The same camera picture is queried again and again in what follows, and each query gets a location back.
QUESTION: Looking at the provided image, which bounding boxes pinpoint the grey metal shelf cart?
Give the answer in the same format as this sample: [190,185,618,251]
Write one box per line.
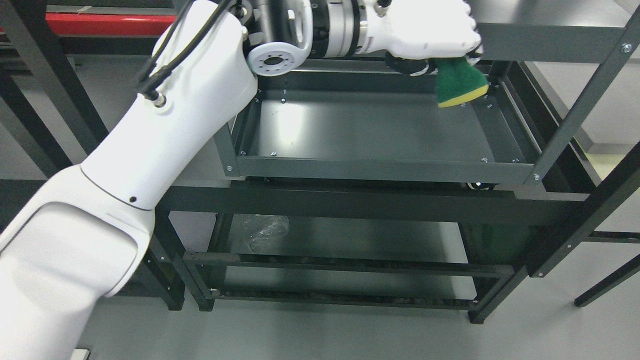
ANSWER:
[212,0,640,187]

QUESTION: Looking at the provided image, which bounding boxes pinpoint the black metal shelf rack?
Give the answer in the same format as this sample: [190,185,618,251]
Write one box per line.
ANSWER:
[0,0,640,325]

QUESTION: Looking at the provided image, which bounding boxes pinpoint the clear plastic bag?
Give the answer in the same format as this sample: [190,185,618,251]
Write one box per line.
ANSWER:
[241,214,290,254]

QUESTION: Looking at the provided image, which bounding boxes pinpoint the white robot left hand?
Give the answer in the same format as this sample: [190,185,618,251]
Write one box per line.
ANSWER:
[355,0,484,66]

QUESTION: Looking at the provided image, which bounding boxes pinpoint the red bar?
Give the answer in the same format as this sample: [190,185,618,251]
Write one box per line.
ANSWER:
[45,13,176,37]

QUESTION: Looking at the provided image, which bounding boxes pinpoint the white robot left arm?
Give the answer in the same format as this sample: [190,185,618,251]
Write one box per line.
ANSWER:
[1,0,313,360]

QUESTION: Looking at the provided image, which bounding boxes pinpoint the green yellow sponge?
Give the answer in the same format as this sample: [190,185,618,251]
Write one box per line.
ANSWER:
[434,57,489,109]

